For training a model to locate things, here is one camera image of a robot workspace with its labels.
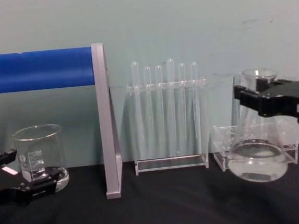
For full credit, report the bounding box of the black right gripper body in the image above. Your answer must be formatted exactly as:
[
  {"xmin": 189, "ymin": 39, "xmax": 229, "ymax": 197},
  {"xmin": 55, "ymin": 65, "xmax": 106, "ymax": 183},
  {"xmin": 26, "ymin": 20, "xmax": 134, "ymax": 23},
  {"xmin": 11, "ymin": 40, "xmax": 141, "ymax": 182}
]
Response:
[{"xmin": 256, "ymin": 78, "xmax": 299, "ymax": 121}]

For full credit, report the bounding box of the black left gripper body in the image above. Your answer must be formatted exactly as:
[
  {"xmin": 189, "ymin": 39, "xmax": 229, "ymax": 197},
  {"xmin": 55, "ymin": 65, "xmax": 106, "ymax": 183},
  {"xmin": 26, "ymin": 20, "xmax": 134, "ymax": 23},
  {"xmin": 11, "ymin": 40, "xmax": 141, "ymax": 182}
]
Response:
[{"xmin": 0, "ymin": 156, "xmax": 26, "ymax": 209}]

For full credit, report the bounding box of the glass conical flask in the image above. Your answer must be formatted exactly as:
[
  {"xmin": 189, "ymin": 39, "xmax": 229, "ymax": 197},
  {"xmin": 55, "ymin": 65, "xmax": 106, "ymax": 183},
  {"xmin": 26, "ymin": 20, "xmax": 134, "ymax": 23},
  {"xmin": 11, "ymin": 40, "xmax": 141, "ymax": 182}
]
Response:
[{"xmin": 219, "ymin": 66, "xmax": 290, "ymax": 187}]

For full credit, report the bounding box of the glass beaker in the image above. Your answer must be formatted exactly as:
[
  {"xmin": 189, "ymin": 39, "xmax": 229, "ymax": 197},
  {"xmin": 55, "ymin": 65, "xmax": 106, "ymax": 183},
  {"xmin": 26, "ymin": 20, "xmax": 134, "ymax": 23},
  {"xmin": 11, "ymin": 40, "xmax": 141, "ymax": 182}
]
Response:
[{"xmin": 11, "ymin": 122, "xmax": 71, "ymax": 196}]

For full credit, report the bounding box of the clear acrylic stand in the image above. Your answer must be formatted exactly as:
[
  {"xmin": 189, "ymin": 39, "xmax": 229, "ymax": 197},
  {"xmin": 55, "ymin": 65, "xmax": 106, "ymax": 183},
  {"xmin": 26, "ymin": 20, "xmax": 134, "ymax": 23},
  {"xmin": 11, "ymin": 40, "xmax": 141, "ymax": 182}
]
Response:
[{"xmin": 206, "ymin": 67, "xmax": 299, "ymax": 173}]

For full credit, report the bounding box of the grey roll stand panel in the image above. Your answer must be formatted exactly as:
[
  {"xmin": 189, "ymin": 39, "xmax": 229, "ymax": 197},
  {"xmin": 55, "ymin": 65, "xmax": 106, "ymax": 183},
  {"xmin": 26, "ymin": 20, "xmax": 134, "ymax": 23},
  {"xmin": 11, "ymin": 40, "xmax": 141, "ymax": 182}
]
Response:
[{"xmin": 90, "ymin": 41, "xmax": 127, "ymax": 201}]

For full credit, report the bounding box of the blue roll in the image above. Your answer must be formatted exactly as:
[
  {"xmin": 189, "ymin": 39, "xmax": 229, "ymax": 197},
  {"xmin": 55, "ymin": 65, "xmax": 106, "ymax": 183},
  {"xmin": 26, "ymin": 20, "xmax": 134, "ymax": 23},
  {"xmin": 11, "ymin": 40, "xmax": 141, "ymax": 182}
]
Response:
[{"xmin": 0, "ymin": 45, "xmax": 96, "ymax": 95}]

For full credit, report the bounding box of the clear plastic dropper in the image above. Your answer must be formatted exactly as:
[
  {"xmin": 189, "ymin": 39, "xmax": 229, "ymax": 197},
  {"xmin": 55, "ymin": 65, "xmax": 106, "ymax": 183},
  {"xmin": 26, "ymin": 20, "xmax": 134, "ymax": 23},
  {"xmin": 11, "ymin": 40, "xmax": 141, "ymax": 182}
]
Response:
[
  {"xmin": 130, "ymin": 61, "xmax": 147, "ymax": 155},
  {"xmin": 154, "ymin": 64, "xmax": 169, "ymax": 154},
  {"xmin": 142, "ymin": 65, "xmax": 158, "ymax": 154}
]

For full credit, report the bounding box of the clear acrylic dropper rack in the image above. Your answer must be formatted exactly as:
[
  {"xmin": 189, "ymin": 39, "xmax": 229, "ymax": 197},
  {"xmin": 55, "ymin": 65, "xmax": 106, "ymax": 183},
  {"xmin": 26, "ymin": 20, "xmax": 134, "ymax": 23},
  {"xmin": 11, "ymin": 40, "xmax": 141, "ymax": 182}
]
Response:
[{"xmin": 125, "ymin": 78, "xmax": 214, "ymax": 177}]

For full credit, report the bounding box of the black table cloth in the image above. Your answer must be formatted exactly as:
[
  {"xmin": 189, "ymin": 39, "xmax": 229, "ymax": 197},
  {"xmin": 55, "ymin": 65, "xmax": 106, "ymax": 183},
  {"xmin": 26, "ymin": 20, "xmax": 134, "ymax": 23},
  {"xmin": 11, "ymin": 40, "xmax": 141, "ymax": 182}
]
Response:
[{"xmin": 0, "ymin": 145, "xmax": 299, "ymax": 224}]

